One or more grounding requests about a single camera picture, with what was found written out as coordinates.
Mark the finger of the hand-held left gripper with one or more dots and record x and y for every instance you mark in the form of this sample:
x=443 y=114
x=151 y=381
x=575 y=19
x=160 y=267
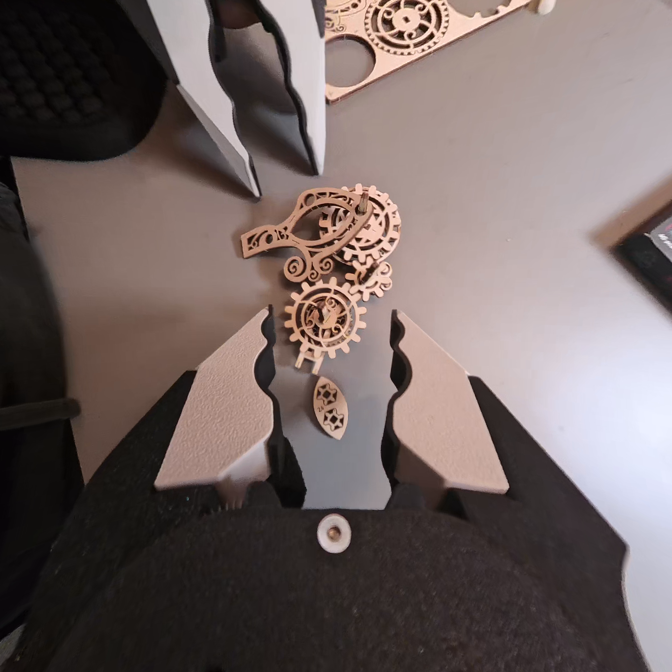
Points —
x=194 y=63
x=309 y=78

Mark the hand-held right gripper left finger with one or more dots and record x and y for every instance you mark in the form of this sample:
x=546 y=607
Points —
x=220 y=420

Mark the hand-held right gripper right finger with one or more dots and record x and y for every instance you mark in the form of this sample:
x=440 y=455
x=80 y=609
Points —
x=446 y=425

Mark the wooden gear clock assembly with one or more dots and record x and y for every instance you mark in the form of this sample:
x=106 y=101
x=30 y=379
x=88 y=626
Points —
x=325 y=320

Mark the wooden ornate bracket piece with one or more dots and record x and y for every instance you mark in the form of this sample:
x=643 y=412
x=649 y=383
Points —
x=273 y=233

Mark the wooden sheet with large gear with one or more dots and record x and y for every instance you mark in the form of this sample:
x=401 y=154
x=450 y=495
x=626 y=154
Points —
x=409 y=31

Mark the wooden leaf piece with stars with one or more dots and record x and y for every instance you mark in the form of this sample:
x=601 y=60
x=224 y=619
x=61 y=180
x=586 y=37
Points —
x=330 y=407

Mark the black textured armrest pad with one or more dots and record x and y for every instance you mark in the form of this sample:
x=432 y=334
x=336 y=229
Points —
x=68 y=78

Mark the small white peg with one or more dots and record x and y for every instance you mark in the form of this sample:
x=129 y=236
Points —
x=546 y=5

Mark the black puzzle box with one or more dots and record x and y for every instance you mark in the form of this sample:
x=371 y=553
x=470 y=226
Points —
x=648 y=257

